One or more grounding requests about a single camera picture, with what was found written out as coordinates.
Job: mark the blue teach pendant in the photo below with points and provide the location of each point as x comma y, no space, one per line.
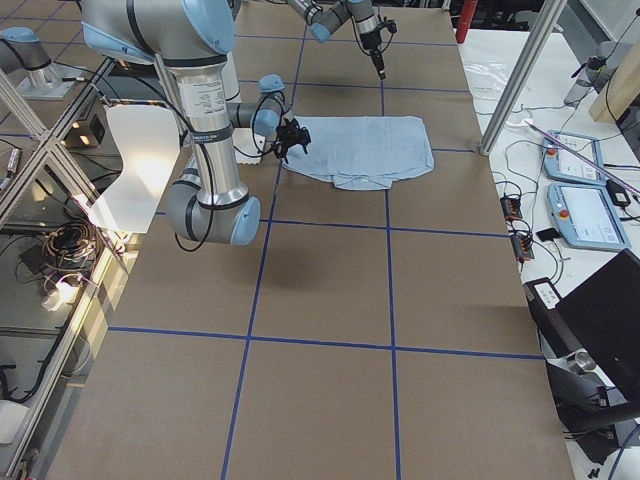
563,166
585,217

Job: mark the red fire extinguisher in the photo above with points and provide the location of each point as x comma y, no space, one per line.
465,20

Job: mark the black laptop computer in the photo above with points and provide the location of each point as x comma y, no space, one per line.
601,315

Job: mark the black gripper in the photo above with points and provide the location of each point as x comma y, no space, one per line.
291,135
370,41

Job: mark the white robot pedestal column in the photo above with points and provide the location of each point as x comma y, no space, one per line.
248,145

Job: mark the upper blue teach pendant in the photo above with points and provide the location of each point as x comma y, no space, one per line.
563,166

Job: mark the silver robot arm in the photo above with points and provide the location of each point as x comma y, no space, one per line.
366,23
209,202

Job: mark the clear plastic bag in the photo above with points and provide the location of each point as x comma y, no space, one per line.
487,79

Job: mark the aluminium frame post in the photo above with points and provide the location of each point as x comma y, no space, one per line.
543,26

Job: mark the lower blue teach pendant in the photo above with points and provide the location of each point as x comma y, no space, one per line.
585,217

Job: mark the white curved plastic sheet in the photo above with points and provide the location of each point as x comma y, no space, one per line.
147,139

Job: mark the light blue button-up shirt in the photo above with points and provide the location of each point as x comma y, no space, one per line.
363,153

